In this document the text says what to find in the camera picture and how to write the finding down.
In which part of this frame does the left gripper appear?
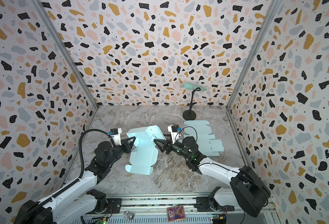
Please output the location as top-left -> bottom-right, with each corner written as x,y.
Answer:
107,136 -> 137,167

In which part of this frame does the mint paper box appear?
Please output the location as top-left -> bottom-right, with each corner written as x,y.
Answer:
184,120 -> 224,156
125,126 -> 165,175

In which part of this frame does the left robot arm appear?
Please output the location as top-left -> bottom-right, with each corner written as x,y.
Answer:
15,137 -> 136,224

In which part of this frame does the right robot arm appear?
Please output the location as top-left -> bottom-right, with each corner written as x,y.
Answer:
154,136 -> 271,217

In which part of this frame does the black microphone stand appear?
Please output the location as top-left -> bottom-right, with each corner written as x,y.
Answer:
183,87 -> 201,120

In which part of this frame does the colourful square card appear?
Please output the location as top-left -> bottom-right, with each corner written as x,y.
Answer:
167,205 -> 186,222

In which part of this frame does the circuit board left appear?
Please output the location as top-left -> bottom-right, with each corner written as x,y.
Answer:
95,215 -> 112,224

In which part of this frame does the circuit board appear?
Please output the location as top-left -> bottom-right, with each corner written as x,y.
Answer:
212,213 -> 227,224
95,215 -> 112,224

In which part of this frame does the circuit board right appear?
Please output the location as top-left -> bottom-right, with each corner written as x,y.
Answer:
212,213 -> 227,224

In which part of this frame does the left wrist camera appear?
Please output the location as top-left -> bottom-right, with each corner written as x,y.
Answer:
109,128 -> 122,146

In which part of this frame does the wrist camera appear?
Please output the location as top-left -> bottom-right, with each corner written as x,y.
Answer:
168,124 -> 181,141
109,128 -> 122,146

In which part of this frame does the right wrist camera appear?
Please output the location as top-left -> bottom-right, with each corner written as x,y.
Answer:
168,124 -> 181,141

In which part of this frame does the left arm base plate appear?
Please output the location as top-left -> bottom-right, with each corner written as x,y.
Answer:
94,198 -> 122,214

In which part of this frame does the aluminium mounting rail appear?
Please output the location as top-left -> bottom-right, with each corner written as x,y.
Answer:
75,192 -> 280,224

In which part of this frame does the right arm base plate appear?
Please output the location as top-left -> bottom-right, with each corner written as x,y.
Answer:
194,197 -> 235,212

